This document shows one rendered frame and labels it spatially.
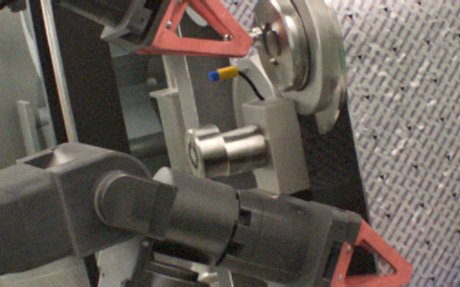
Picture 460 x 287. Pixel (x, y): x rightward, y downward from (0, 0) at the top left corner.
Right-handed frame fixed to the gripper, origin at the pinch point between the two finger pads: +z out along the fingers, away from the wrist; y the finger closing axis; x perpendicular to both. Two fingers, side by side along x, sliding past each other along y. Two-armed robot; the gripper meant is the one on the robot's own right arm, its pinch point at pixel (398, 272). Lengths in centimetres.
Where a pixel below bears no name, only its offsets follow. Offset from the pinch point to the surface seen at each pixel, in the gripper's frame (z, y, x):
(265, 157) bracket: -9.7, -8.1, 5.5
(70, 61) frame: -22.0, -33.1, 9.5
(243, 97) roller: -7.9, -22.3, 10.3
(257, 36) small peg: -13.3, -7.4, 14.0
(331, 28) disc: -11.1, 0.8, 15.2
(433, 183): 0.5, 0.2, 7.1
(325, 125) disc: -7.6, -3.8, 8.9
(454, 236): 3.8, 0.2, 3.7
